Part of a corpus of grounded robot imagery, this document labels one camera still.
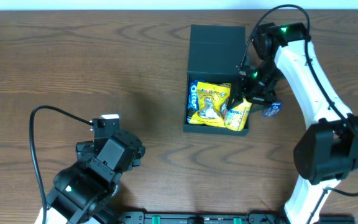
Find blue Eclipse mint box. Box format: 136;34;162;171
262;101;283;118

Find blue Oreo cookie pack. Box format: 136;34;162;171
186;80;199;123

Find yellow snack nut bag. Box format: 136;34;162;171
189;80;231;128

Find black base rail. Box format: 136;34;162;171
110;211;356;224

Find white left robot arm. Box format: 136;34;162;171
36;114;145;223

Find black gift box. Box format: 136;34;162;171
182;24;251;137

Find yellow candy bottle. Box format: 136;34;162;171
223;98;252;131

